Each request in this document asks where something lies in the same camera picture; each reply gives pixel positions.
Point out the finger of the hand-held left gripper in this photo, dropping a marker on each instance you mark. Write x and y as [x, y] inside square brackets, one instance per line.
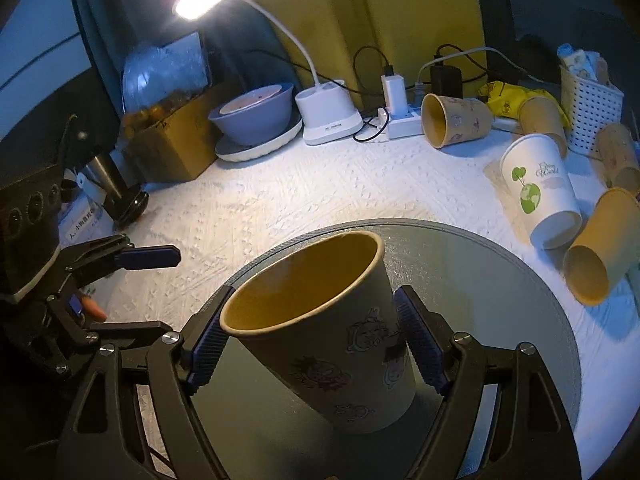
[75, 330]
[150, 257]

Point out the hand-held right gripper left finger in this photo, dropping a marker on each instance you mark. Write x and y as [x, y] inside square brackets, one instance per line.
[206, 345]

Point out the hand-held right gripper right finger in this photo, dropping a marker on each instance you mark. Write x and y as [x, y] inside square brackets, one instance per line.
[422, 345]

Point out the cartoon print paper cup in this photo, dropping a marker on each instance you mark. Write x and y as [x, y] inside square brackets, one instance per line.
[620, 155]
[325, 340]
[457, 120]

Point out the steel thermos cup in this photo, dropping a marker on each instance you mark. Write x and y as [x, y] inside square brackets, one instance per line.
[117, 185]

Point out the plain tan paper cup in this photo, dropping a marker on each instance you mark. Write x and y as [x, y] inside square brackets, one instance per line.
[597, 255]
[542, 120]

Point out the white green print paper cup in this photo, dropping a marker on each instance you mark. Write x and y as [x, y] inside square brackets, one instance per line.
[542, 185]

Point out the small orange object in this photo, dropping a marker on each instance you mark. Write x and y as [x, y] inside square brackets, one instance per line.
[95, 310]

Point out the white labelled box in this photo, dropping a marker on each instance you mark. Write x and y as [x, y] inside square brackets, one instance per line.
[82, 220]

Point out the grey round turntable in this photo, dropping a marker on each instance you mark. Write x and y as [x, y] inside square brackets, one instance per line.
[500, 285]

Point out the cardboard box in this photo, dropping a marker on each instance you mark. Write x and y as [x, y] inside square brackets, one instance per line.
[187, 130]

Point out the white plate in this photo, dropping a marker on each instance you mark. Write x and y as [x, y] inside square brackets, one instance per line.
[270, 147]

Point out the grey bowl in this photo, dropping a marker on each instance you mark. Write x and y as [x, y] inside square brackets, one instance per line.
[252, 117]

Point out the white textured tablecloth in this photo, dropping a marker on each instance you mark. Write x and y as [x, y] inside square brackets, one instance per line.
[310, 185]

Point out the clear plastic bag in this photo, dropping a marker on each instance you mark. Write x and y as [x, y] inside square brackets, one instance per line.
[160, 75]

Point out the white power strip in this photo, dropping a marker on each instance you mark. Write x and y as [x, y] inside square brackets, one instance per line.
[405, 125]

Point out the white desk lamp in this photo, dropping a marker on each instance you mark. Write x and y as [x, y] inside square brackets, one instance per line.
[327, 115]

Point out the white charger plug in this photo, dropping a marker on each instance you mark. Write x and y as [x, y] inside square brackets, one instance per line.
[395, 92]

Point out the yellow plastic bag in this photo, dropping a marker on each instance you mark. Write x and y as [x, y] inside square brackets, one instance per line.
[510, 100]

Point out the black power adapter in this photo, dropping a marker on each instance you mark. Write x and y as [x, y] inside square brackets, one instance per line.
[446, 80]

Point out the white plastic basket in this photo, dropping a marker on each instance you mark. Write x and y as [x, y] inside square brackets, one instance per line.
[590, 110]

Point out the packets in basket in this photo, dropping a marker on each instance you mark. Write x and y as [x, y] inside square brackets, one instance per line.
[582, 62]

